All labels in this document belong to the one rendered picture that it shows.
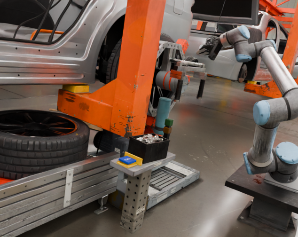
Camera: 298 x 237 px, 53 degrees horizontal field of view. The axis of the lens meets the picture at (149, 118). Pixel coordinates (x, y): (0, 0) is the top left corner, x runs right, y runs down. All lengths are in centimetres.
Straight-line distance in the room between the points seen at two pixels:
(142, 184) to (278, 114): 81
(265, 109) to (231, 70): 340
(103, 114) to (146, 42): 53
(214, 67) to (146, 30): 314
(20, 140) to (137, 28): 87
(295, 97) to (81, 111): 129
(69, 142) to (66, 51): 62
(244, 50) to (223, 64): 282
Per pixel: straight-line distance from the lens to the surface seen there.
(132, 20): 178
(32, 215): 164
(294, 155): 207
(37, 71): 191
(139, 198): 179
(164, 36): 227
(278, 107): 153
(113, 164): 164
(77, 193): 178
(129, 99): 177
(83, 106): 204
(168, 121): 185
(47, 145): 169
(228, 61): 482
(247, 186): 210
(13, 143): 170
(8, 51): 183
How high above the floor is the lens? 109
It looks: 14 degrees down
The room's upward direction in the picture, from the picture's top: 10 degrees clockwise
